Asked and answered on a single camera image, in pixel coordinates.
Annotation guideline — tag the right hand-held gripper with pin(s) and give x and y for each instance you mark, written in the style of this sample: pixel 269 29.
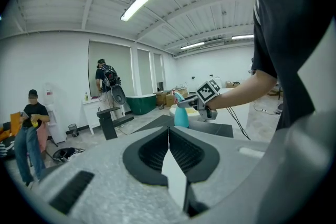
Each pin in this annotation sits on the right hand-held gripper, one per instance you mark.
pixel 207 91

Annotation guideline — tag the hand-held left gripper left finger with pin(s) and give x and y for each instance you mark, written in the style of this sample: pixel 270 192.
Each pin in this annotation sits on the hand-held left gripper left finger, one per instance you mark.
pixel 105 165

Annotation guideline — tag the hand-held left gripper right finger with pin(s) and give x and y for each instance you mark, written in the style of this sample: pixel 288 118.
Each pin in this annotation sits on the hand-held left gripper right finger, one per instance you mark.
pixel 225 165

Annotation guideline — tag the teal spray bottle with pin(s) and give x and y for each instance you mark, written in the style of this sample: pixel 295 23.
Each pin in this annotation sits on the teal spray bottle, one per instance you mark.
pixel 181 116

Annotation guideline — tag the person's right forearm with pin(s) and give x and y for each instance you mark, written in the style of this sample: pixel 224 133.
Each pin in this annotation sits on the person's right forearm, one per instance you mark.
pixel 241 91

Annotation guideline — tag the yellow bottle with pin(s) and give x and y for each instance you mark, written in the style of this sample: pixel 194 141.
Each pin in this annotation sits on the yellow bottle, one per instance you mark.
pixel 86 97

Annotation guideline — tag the cardboard box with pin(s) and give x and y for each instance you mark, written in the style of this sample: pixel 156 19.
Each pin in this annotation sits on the cardboard box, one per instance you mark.
pixel 231 84
pixel 162 98
pixel 170 101

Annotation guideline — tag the black slab panel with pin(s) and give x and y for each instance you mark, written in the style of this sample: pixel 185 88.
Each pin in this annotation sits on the black slab panel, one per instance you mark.
pixel 157 123

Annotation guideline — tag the black angular faucet stand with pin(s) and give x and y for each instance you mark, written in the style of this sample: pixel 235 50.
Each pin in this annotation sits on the black angular faucet stand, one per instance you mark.
pixel 107 126

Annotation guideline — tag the black bag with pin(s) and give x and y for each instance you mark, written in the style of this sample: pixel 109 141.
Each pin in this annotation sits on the black bag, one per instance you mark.
pixel 64 153

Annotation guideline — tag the grey window blind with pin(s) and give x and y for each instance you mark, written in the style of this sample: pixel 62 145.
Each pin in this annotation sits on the grey window blind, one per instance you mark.
pixel 158 68
pixel 115 60
pixel 144 70

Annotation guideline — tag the dark green bathtub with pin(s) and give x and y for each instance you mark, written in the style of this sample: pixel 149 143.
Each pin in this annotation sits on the dark green bathtub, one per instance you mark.
pixel 141 105

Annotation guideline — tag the white vanity cabinet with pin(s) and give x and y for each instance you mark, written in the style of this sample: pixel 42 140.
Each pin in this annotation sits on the white vanity cabinet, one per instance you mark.
pixel 92 112

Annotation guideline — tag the long ceiling tube light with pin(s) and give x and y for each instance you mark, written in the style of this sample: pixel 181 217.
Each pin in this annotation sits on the long ceiling tube light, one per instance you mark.
pixel 143 0
pixel 192 46
pixel 242 37

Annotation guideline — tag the white water dispenser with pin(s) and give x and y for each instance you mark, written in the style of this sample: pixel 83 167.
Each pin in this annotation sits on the white water dispenser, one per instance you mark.
pixel 56 126

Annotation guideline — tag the pink cloth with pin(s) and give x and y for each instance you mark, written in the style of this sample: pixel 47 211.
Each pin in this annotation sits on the pink cloth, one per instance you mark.
pixel 42 137

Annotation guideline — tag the grey oval object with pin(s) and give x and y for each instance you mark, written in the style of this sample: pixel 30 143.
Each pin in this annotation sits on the grey oval object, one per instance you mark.
pixel 118 95

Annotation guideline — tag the orange cushion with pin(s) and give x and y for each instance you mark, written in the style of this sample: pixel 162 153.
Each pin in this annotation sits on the orange cushion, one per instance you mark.
pixel 14 123

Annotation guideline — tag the person's black shirt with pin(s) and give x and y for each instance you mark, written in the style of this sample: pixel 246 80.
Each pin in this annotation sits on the person's black shirt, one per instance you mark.
pixel 283 21

